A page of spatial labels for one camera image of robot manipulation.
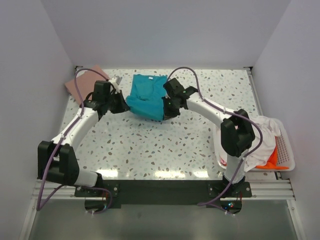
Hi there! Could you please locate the aluminium front rail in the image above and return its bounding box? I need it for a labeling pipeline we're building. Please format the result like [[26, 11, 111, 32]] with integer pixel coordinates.
[[32, 179, 295, 202]]

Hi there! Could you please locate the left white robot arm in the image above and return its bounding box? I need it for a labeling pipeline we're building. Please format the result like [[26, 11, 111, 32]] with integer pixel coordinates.
[[37, 76, 130, 196]]

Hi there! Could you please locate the orange t shirt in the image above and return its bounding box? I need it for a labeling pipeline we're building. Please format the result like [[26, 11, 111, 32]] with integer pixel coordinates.
[[221, 136, 280, 171]]

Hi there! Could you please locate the folded pink t shirt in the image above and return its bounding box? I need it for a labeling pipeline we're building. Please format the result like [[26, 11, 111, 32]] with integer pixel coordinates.
[[65, 65, 110, 105]]

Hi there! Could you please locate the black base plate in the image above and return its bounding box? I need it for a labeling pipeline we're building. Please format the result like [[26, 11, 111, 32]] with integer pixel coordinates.
[[74, 180, 253, 214]]

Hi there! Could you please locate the white t shirt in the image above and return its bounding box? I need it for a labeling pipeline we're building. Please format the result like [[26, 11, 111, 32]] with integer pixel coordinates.
[[216, 115, 282, 173]]

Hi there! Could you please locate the white plastic basket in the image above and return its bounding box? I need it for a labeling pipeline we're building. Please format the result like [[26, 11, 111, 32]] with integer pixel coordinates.
[[214, 117, 296, 174]]

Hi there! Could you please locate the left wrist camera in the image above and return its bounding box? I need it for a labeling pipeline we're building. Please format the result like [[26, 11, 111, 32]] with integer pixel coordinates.
[[109, 76, 122, 92]]

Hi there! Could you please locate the teal t shirt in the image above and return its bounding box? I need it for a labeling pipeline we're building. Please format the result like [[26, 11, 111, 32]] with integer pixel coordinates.
[[126, 74, 167, 121]]

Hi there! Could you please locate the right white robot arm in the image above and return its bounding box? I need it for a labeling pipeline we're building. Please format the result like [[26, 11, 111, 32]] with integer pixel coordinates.
[[162, 78, 255, 197]]

